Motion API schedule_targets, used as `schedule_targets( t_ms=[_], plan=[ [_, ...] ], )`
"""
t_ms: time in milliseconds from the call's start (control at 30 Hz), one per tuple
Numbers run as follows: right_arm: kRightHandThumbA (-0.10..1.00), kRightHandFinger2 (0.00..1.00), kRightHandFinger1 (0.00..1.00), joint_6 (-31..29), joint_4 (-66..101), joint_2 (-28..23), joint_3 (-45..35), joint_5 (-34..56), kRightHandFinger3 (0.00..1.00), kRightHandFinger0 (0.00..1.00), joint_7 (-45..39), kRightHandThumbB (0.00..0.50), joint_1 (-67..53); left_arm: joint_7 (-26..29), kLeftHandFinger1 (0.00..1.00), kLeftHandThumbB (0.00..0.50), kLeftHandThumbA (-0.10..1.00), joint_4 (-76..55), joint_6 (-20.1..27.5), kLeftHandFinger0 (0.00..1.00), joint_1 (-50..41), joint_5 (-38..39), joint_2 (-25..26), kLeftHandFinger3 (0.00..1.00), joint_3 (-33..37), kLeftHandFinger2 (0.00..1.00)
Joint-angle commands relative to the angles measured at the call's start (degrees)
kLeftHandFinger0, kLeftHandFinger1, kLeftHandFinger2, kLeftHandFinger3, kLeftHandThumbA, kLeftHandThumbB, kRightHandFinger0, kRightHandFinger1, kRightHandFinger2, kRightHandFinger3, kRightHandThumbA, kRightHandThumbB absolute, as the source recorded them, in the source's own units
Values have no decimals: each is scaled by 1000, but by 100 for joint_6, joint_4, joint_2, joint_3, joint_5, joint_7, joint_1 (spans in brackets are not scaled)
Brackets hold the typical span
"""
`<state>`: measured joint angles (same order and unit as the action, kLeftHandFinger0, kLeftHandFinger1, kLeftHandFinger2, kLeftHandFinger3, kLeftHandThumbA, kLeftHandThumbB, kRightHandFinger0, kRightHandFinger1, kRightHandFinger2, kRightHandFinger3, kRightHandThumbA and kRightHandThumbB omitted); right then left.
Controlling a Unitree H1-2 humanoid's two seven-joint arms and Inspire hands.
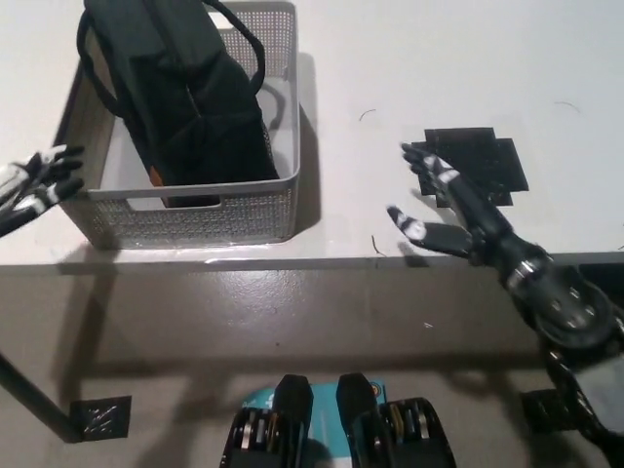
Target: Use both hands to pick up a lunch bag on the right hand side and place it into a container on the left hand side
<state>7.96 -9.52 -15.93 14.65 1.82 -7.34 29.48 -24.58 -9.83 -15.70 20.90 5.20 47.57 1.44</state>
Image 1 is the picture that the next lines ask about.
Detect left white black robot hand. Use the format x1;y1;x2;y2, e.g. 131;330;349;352
0;144;87;239

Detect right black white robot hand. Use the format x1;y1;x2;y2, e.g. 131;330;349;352
386;141;546;293

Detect black fabric lunch bag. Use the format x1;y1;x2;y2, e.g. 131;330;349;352
76;0;288;210

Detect black tape patch on table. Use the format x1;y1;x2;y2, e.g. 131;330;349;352
410;127;531;210

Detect grey perforated plastic basket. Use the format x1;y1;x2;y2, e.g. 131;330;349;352
52;1;303;252

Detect black metal table leg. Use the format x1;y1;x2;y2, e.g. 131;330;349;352
0;349;82;444

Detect black teal robot body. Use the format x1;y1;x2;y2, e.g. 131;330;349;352
221;372;458;468

